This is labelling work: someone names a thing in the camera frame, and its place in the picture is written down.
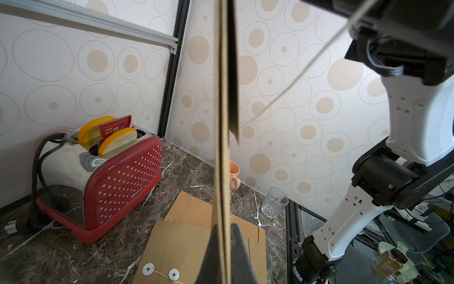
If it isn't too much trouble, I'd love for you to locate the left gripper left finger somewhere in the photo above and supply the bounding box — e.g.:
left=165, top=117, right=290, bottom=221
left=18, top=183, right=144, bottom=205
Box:
left=196, top=225, right=220, bottom=284

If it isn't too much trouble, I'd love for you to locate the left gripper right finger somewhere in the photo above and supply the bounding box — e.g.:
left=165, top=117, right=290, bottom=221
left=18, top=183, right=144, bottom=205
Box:
left=231, top=224, right=258, bottom=284

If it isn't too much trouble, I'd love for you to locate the brown file envelope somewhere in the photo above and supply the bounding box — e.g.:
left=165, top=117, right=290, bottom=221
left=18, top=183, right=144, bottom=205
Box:
left=212, top=1, right=239, bottom=284
left=132, top=221, right=267, bottom=284
left=164, top=192, right=266, bottom=242

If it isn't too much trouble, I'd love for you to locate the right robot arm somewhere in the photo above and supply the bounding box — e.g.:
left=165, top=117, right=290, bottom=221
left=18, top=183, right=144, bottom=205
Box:
left=292, top=1, right=454, bottom=284

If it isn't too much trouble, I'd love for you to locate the clear plastic cup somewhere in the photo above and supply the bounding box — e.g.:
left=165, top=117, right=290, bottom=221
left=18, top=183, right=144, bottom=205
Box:
left=261, top=187, right=289, bottom=218

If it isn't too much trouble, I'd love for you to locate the pink cup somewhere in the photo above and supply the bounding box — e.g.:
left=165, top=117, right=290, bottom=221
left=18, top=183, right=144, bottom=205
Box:
left=230, top=160, right=241, bottom=190

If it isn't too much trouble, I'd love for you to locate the red polka dot toaster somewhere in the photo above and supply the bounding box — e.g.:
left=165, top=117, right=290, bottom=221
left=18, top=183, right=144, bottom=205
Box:
left=34, top=115, right=163, bottom=243

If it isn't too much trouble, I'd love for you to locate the amber glass jar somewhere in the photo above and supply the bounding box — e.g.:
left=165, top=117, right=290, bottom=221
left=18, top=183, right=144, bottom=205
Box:
left=371, top=248, right=408, bottom=278

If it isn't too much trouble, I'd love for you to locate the front yellow toast slice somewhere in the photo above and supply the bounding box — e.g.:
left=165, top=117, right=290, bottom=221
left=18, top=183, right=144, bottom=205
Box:
left=98, top=127, right=137, bottom=156

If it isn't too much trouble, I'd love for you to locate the yellow toast slice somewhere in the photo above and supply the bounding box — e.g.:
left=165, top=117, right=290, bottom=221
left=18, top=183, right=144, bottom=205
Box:
left=78, top=116, right=116, bottom=147
left=98, top=127, right=137, bottom=156

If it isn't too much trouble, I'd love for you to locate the rear yellow toast slice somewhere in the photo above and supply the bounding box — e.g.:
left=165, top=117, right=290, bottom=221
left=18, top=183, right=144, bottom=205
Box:
left=78, top=116, right=116, bottom=147

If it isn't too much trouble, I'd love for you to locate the middle envelope white string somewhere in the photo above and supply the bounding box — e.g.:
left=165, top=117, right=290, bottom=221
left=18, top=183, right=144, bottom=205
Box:
left=142, top=262, right=185, bottom=284

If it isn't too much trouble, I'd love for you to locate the black toaster power cable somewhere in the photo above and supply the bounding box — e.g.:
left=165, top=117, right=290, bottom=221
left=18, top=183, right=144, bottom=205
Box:
left=4, top=133, right=72, bottom=235

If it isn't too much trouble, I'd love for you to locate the back aluminium rail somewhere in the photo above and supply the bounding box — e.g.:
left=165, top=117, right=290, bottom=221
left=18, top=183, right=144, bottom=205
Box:
left=1, top=0, right=179, bottom=54

